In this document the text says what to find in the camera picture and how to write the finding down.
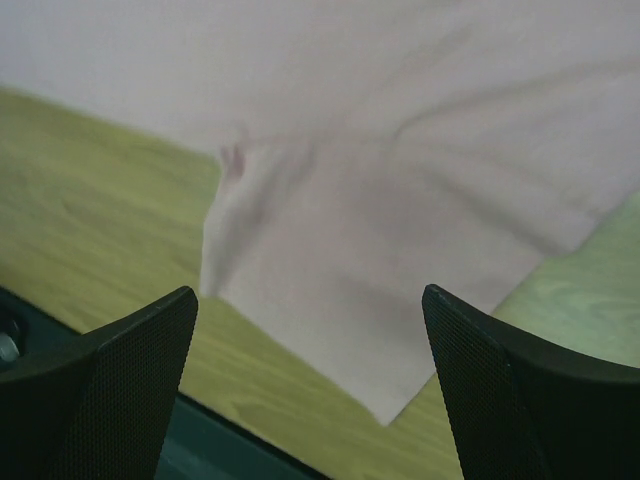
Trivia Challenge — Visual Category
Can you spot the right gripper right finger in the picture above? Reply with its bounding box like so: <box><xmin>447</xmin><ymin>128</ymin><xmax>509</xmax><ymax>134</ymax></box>
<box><xmin>422</xmin><ymin>285</ymin><xmax>639</xmax><ymax>479</ymax></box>

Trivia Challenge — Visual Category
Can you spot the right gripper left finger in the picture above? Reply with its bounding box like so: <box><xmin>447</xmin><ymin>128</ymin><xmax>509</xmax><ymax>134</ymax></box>
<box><xmin>1</xmin><ymin>286</ymin><xmax>198</xmax><ymax>479</ymax></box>

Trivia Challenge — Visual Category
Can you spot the dusty pink t shirt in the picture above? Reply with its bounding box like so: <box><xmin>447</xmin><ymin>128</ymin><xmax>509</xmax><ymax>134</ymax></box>
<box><xmin>1</xmin><ymin>1</ymin><xmax>639</xmax><ymax>424</ymax></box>

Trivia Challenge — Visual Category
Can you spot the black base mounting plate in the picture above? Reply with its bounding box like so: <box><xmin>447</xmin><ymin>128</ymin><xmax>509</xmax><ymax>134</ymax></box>
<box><xmin>1</xmin><ymin>288</ymin><xmax>326</xmax><ymax>480</ymax></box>

